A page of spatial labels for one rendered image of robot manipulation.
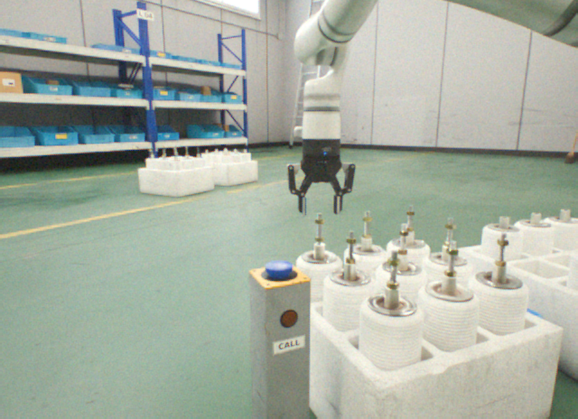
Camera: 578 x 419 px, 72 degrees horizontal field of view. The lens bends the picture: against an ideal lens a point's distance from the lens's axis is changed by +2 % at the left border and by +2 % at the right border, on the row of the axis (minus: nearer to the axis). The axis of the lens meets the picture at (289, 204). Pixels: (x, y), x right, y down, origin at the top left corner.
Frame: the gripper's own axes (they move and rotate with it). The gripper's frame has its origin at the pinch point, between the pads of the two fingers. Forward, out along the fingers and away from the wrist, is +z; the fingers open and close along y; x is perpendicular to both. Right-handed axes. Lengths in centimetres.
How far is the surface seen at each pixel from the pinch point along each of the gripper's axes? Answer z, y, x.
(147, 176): 23, -82, 223
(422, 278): 11.3, 17.0, -11.9
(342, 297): 12.6, 0.9, -15.3
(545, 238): 14, 64, 15
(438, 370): 18.4, 11.8, -28.7
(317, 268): 11.4, -1.3, -4.4
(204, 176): 24, -41, 227
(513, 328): 17.4, 29.5, -20.7
